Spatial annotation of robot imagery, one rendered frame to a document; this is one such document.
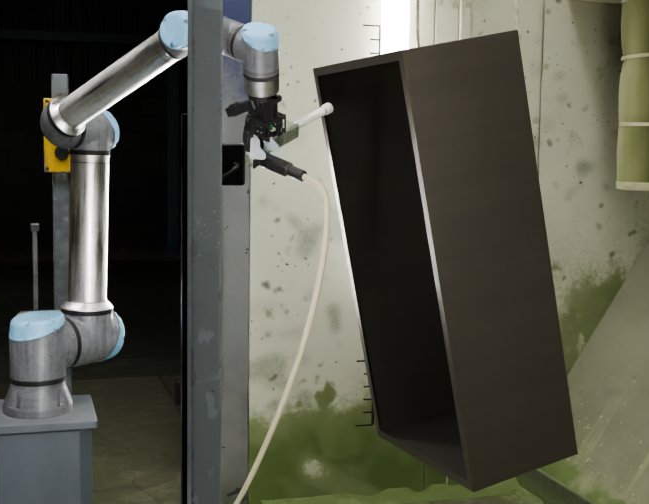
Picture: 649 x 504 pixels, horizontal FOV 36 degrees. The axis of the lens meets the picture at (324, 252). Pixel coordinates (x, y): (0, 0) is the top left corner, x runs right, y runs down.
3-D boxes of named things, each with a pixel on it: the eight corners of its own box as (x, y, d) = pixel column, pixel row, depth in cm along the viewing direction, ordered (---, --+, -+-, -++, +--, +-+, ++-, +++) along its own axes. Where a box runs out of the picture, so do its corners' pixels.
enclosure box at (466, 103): (469, 405, 339) (412, 50, 318) (578, 454, 283) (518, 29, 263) (377, 435, 326) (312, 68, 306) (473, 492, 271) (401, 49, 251)
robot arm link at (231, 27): (196, 9, 249) (231, 22, 242) (227, 14, 258) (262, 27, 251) (187, 46, 251) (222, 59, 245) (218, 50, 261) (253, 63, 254)
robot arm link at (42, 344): (-3, 376, 278) (-4, 314, 276) (47, 366, 292) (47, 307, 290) (32, 384, 269) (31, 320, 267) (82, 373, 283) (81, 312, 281)
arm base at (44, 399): (2, 421, 269) (1, 385, 268) (3, 403, 287) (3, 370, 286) (74, 416, 274) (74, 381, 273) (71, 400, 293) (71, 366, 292)
